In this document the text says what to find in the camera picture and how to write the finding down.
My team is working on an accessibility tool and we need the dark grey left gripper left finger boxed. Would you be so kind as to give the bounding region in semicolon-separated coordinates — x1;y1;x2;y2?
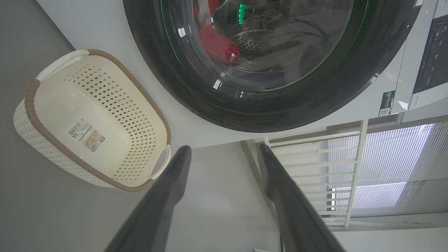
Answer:
105;146;192;252

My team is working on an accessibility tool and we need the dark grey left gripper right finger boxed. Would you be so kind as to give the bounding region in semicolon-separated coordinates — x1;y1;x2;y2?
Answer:
258;144;346;252

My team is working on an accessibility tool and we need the black round glass washer door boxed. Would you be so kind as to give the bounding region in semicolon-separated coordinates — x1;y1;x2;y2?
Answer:
122;0;424;133

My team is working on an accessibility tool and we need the red and white garment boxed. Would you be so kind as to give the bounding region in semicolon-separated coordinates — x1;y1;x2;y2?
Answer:
192;0;242;66

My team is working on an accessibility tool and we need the cream laundry basket brown rim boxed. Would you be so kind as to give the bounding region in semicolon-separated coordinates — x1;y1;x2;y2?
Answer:
13;49;172;192

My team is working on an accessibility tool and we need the white front-load washing machine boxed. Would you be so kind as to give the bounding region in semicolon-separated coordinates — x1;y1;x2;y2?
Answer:
35;0;448;149

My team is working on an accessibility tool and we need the white metal railing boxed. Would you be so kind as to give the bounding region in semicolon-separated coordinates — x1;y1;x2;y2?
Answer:
262;120;448;231

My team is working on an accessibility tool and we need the blue energy label sticker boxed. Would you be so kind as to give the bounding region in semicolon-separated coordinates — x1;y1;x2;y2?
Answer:
378;90;396;117

